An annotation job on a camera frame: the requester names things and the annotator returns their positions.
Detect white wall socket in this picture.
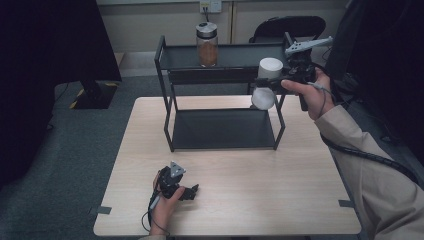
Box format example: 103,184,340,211
199,0,223,15

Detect hand-held gripper cable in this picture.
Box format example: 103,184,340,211
141,189,170,236
307,63,420,185

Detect left hand-held gripper cable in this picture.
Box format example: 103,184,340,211
141,189,170,236

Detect black metal two-tier rack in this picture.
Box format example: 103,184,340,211
153,31,307,153

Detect glass jar with silver lid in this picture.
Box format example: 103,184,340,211
195,21,220,68

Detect right hand-held gripper cable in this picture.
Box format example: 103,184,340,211
307,63,420,185

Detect black power cable with plug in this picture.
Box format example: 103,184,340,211
201,5,212,24

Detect person's left hand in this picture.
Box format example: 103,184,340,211
148,171,187,237

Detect person's right hand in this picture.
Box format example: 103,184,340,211
280,67,336,122

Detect black stand base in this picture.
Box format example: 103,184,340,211
69,79,120,111

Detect black curtain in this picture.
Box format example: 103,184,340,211
0,0,123,188

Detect white jar with grey lid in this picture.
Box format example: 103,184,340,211
250,56,285,111

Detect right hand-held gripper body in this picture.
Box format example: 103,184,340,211
281,35,334,112

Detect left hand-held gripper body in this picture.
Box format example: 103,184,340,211
155,161,188,200

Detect dark curtain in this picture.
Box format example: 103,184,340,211
321,0,424,164

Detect black folding chair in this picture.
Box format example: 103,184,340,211
247,15,327,96

